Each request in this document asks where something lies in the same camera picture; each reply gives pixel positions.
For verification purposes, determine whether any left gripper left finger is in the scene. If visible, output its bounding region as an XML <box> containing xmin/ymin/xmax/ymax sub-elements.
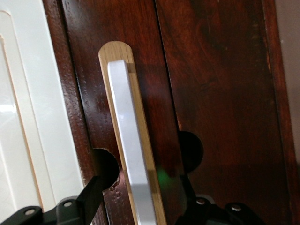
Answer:
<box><xmin>53</xmin><ymin>175</ymin><xmax>105</xmax><ymax>225</ymax></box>

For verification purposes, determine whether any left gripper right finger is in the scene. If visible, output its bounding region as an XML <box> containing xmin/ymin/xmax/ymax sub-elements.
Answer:
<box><xmin>180</xmin><ymin>174</ymin><xmax>218</xmax><ymax>225</ymax></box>

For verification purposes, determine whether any white bar drawer handle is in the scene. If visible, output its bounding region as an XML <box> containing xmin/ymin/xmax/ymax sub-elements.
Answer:
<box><xmin>107</xmin><ymin>59</ymin><xmax>158</xmax><ymax>225</ymax></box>

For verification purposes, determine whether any wooden drawer with white handle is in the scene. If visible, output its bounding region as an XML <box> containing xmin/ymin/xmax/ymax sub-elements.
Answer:
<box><xmin>60</xmin><ymin>0</ymin><xmax>189</xmax><ymax>225</ymax></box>

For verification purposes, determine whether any plain dark wooden drawer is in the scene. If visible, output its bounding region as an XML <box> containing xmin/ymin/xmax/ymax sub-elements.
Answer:
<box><xmin>154</xmin><ymin>0</ymin><xmax>293</xmax><ymax>225</ymax></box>

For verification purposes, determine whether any light wooden handle backplate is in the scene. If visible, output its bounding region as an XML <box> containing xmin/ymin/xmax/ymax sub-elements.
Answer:
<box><xmin>98</xmin><ymin>40</ymin><xmax>168</xmax><ymax>225</ymax></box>

